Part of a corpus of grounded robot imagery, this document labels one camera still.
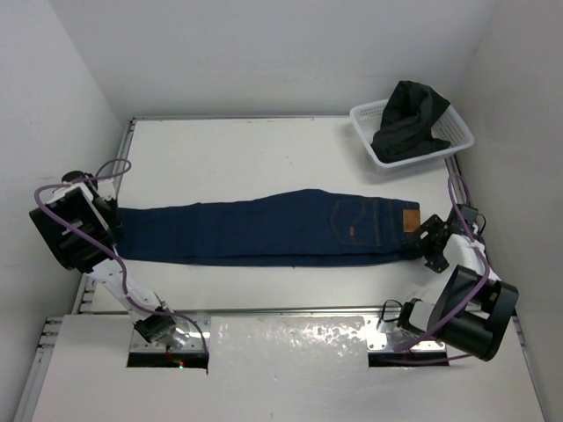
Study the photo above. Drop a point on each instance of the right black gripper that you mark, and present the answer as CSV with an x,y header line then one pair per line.
x,y
436,262

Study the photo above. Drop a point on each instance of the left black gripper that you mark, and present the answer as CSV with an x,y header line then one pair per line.
x,y
113,223

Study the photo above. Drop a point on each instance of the dark blue denim trousers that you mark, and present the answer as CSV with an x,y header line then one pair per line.
x,y
306,228

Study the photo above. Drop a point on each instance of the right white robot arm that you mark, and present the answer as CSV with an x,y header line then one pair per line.
x,y
473,310

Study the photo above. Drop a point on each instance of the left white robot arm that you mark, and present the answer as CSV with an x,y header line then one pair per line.
x,y
81,226

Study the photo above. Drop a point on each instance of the black trousers in basket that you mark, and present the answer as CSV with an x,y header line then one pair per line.
x,y
406,126

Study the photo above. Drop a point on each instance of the white plastic basket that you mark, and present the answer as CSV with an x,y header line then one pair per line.
x,y
366,120

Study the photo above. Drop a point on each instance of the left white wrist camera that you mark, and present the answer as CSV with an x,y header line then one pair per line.
x,y
107,190

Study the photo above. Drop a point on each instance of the aluminium table frame rail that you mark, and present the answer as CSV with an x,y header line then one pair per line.
x,y
87,287

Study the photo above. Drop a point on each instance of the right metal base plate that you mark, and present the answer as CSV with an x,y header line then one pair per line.
x,y
383,337

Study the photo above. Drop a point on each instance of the metal base plate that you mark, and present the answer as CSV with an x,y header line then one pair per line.
x,y
184,338
383,337

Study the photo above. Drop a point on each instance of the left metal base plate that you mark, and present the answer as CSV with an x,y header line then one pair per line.
x,y
184,338

